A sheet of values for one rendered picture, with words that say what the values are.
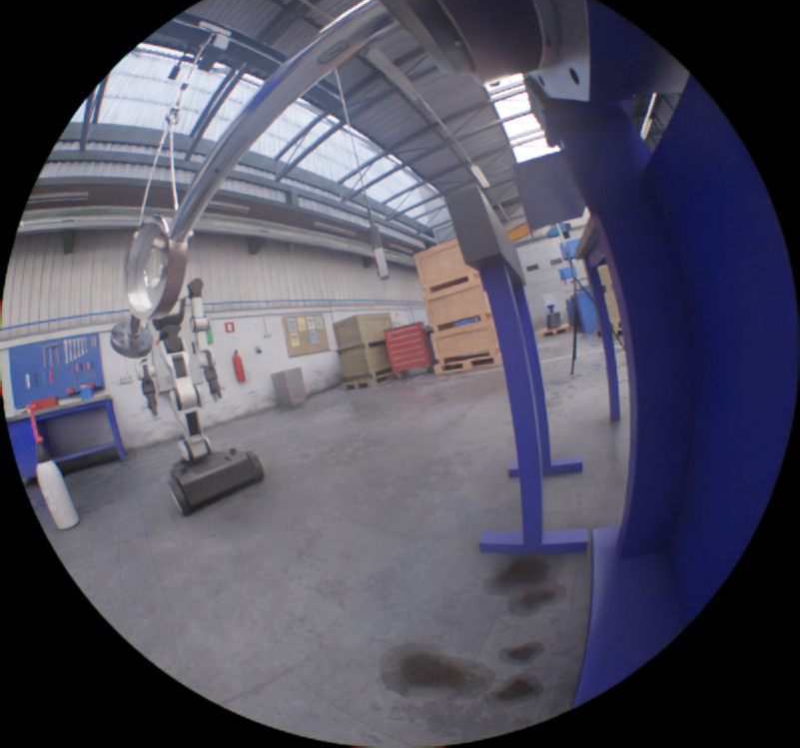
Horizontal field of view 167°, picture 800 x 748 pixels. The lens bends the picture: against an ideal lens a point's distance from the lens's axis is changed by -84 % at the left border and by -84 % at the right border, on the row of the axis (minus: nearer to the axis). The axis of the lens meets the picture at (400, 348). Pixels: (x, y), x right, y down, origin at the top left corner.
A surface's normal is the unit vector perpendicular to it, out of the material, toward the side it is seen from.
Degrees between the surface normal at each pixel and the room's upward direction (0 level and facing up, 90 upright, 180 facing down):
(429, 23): 172
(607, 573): 0
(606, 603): 0
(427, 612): 0
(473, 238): 90
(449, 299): 90
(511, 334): 90
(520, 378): 90
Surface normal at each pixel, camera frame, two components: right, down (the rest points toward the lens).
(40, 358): 0.82, -0.18
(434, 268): -0.52, 0.13
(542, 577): -0.22, -0.97
